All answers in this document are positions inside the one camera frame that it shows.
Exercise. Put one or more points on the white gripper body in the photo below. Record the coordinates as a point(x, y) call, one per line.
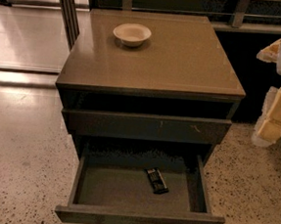
point(271, 91)

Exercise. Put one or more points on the grey drawer cabinet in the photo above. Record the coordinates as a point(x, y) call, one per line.
point(181, 71)

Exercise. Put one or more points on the metal window frame post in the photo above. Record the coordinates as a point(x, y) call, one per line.
point(70, 21)

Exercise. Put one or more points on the closed top drawer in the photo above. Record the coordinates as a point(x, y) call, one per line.
point(146, 126)

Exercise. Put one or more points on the open middle drawer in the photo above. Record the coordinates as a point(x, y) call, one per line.
point(116, 190)

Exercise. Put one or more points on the white ceramic bowl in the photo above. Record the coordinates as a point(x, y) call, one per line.
point(132, 35)

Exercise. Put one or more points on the metal railing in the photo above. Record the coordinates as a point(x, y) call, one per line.
point(260, 16)

